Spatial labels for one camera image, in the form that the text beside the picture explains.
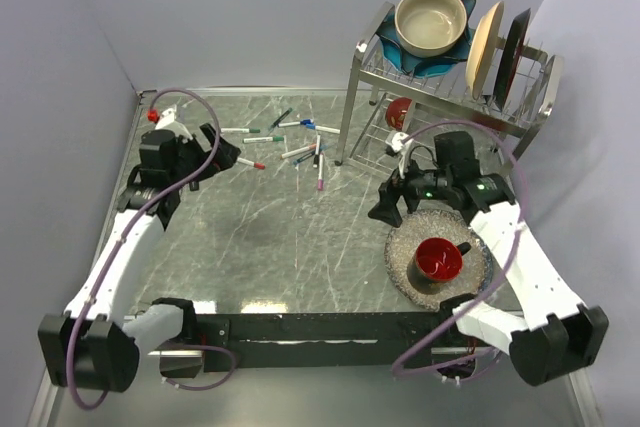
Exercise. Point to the steel dish rack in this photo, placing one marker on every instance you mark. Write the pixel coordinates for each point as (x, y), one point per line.
(374, 83)

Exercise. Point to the red black mug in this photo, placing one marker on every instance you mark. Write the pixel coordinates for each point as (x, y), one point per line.
(435, 262)

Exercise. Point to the black plate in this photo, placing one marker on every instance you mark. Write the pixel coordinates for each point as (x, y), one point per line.
(512, 52)

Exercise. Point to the speckled grey plate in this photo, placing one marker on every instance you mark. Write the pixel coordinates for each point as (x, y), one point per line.
(402, 242)

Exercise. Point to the small red bowl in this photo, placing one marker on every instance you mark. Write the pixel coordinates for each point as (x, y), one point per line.
(397, 112)

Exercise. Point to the beige plate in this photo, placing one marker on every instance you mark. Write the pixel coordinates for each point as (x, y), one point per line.
(482, 49)

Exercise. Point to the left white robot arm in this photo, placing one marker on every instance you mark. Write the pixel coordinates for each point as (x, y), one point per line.
(89, 345)

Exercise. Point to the beige ceramic bowl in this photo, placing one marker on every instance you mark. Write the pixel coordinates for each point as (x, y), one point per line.
(428, 28)

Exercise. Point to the dark blue pen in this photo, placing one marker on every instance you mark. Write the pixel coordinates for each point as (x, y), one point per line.
(308, 155)

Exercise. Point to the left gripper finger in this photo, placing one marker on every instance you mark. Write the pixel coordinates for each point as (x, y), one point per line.
(210, 133)
(226, 156)

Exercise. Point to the green capped marker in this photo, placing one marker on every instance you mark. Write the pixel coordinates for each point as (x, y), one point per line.
(240, 130)
(265, 139)

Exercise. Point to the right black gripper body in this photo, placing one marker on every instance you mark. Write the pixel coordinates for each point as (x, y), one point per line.
(429, 183)

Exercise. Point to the black base bar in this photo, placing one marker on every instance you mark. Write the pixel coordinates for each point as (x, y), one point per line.
(301, 340)

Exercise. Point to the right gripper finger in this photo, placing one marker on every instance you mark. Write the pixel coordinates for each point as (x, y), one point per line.
(390, 192)
(386, 211)

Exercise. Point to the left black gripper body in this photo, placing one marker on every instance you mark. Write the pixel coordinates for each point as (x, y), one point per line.
(191, 156)

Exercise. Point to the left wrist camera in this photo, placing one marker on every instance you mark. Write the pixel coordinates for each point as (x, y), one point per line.
(172, 119)

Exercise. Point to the teal star shaped plate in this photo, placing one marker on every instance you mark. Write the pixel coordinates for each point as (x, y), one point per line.
(409, 64)

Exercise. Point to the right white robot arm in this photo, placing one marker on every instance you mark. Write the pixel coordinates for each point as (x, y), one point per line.
(556, 333)

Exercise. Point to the green capped marker right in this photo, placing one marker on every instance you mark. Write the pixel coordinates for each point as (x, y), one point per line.
(265, 139)

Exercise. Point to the green capped marker left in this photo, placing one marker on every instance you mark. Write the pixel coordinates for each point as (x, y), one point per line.
(240, 130)

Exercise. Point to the blue capped white marker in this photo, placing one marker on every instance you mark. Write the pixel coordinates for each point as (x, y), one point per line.
(309, 124)

